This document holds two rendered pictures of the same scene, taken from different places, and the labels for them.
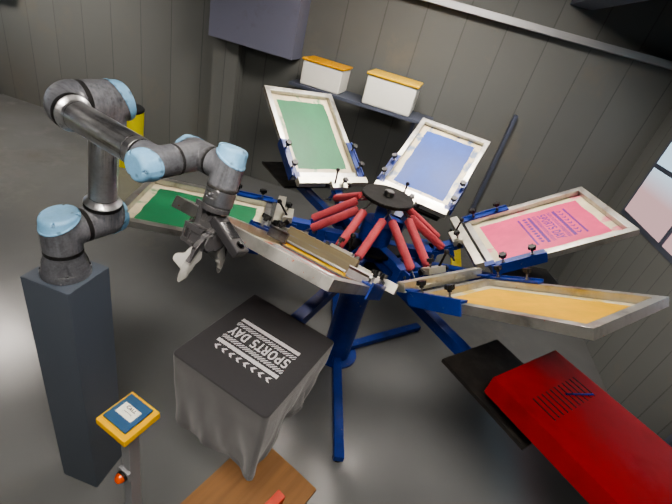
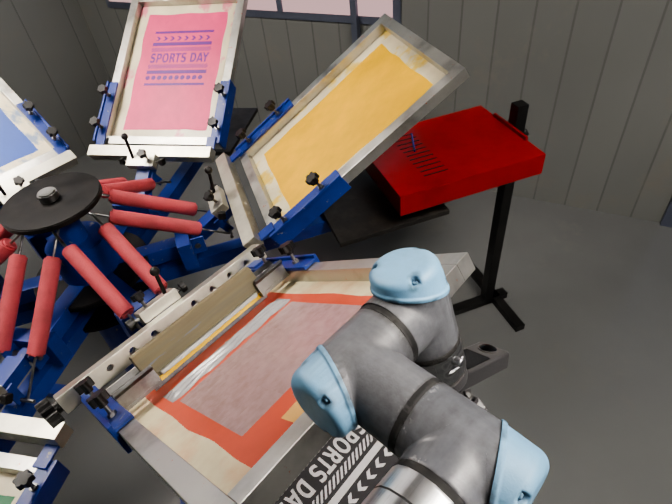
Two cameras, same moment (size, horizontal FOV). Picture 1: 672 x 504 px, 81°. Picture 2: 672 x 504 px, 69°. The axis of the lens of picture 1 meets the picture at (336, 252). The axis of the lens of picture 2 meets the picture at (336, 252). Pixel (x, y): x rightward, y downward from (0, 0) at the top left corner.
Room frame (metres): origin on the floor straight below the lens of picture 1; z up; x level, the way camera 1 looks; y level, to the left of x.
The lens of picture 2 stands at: (0.83, 0.65, 2.18)
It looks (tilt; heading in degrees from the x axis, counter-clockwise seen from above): 43 degrees down; 295
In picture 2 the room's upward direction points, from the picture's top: 7 degrees counter-clockwise
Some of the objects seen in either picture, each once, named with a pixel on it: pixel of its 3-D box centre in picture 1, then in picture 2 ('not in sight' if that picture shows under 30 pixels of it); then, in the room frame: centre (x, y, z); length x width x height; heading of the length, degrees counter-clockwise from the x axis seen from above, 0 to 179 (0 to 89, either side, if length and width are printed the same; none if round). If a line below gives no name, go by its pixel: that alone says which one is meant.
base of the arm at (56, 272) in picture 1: (64, 259); not in sight; (1.00, 0.87, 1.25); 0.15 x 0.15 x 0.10
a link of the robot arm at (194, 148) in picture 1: (193, 155); (365, 379); (0.92, 0.41, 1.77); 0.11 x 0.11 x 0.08; 66
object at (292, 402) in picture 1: (292, 405); not in sight; (1.08, 0.00, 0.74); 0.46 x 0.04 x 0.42; 159
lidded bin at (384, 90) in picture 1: (392, 92); not in sight; (4.28, -0.10, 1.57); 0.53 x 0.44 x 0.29; 84
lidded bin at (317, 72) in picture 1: (325, 75); not in sight; (4.36, 0.60, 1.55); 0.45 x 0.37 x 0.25; 84
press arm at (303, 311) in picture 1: (318, 300); not in sight; (1.61, 0.02, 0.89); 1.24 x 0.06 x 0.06; 159
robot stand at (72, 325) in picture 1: (83, 385); not in sight; (1.00, 0.87, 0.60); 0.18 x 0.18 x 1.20; 84
